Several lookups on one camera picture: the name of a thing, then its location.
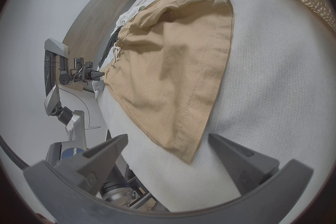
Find tan shorts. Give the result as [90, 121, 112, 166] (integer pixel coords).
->
[101, 0, 235, 164]

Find black garment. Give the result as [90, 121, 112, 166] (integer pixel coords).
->
[98, 26, 123, 67]

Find white garment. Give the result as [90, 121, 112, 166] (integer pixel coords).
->
[115, 5, 143, 28]

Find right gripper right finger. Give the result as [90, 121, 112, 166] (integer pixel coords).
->
[209, 133, 279, 195]

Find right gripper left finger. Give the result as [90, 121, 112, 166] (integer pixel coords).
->
[56, 134, 129, 196]

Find pale blue garment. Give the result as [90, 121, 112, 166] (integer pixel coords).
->
[92, 79, 107, 99]

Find black cable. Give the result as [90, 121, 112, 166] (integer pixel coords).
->
[58, 86, 102, 129]

